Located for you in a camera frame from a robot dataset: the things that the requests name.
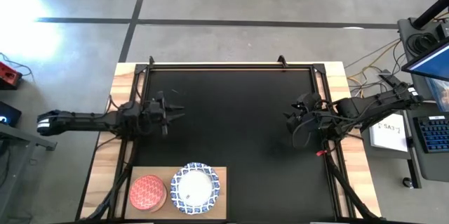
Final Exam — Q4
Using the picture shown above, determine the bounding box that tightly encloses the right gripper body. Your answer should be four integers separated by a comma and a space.
289, 92, 326, 136

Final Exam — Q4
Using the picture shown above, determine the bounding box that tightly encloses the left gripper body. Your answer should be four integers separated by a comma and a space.
140, 91, 171, 137

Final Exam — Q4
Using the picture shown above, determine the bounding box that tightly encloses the blue patterned paper bowl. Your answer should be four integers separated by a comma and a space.
170, 162, 221, 215

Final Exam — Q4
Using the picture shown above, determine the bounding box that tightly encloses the black table mat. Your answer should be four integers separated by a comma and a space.
134, 69, 337, 220

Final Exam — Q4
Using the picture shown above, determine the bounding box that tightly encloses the white paper sign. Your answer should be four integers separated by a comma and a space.
369, 112, 410, 153

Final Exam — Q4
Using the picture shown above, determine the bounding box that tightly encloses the backlit black keyboard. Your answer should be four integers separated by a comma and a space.
413, 114, 449, 154

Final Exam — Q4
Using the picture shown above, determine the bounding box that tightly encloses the blue-screen computer monitor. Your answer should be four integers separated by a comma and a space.
401, 37, 449, 81

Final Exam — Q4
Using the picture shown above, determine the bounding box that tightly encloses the grey metal stand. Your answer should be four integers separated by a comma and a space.
0, 124, 58, 218

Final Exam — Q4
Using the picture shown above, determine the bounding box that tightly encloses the grey equipment cart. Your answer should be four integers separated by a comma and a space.
397, 16, 449, 183

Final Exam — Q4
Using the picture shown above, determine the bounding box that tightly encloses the black device with blue light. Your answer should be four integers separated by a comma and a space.
0, 100, 22, 129

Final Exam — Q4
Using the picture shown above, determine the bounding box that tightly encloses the red box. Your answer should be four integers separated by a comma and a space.
0, 61, 23, 90

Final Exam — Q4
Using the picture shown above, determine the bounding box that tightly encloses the black monitor pole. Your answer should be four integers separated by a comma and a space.
412, 0, 449, 30

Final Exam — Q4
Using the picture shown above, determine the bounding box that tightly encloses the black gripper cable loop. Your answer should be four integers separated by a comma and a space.
291, 114, 319, 150

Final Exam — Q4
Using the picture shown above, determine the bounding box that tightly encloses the black aluminium frame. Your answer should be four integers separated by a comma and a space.
75, 55, 383, 224

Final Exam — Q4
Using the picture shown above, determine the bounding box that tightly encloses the yellow floor cable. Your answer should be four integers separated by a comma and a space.
345, 37, 401, 88

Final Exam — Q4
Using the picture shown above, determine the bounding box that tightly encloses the black coiled cable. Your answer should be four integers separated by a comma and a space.
406, 32, 439, 55

